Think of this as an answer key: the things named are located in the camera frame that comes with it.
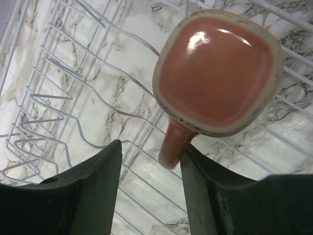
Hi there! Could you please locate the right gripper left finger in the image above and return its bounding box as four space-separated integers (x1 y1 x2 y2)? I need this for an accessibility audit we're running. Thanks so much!
0 140 122 235

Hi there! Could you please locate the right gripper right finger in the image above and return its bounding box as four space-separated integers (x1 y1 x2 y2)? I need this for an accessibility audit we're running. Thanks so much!
180 146 313 235

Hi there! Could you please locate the pink grey mug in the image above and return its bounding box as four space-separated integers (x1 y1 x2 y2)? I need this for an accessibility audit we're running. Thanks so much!
152 9 285 169

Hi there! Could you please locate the white wire dish rack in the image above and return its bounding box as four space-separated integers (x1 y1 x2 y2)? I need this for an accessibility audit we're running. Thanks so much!
0 0 313 235

